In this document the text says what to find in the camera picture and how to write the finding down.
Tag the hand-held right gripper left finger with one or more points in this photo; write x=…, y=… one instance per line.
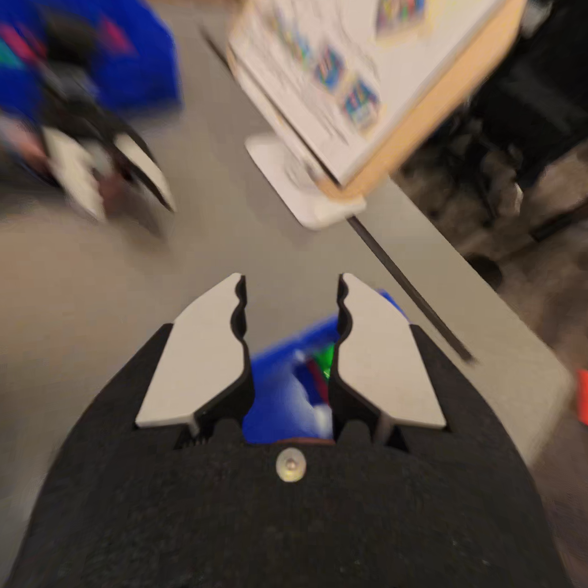
x=193, y=367

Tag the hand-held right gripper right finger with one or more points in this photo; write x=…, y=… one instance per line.
x=390, y=367

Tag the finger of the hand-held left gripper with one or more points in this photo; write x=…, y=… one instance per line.
x=147, y=170
x=76, y=174

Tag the green two-stud building block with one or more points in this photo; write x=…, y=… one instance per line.
x=327, y=360

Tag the blue plastic bin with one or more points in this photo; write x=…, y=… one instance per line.
x=138, y=69
x=275, y=390

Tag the person's left hand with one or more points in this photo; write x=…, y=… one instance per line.
x=25, y=151

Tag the orange traffic cone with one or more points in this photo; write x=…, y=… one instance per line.
x=582, y=397

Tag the printed instruction sheet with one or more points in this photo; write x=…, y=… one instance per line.
x=367, y=82

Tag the white document stand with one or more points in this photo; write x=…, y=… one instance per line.
x=436, y=92

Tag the black office chair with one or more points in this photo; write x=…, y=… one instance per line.
x=528, y=92

